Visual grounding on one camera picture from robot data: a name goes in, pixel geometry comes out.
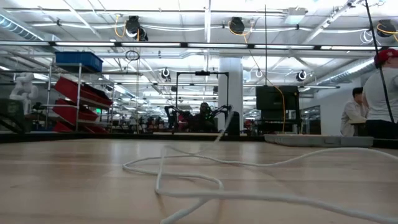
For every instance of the long ceiling light strip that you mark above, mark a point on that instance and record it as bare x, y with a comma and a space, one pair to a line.
149, 44

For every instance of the thin black slanted pole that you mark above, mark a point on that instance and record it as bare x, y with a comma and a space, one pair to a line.
373, 34

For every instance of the white robot figure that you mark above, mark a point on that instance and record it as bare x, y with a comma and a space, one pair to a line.
25, 90

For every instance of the black metal table frame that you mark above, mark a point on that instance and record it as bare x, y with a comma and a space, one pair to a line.
62, 137

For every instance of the black distant rig frame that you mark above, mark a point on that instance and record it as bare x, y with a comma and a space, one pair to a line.
202, 73

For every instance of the wooden desk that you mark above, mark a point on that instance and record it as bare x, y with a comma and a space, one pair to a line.
357, 122

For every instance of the white building column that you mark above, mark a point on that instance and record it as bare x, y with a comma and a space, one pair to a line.
230, 81

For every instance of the distant black robot arms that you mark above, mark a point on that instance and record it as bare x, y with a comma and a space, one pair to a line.
174, 116

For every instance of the thin black vertical pole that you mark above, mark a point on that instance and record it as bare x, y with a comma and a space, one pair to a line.
266, 46

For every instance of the black tower stand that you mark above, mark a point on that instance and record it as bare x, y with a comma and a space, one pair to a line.
235, 123

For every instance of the small black ceiling reel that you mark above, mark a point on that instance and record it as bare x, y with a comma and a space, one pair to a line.
301, 75
165, 74

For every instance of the blue storage bin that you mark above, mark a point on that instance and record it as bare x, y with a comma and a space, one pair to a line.
77, 59

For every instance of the shelf rack red bins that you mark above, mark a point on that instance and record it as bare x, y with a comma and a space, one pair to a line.
71, 90

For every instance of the black monitor on stand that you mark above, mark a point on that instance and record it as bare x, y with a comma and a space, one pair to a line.
273, 98

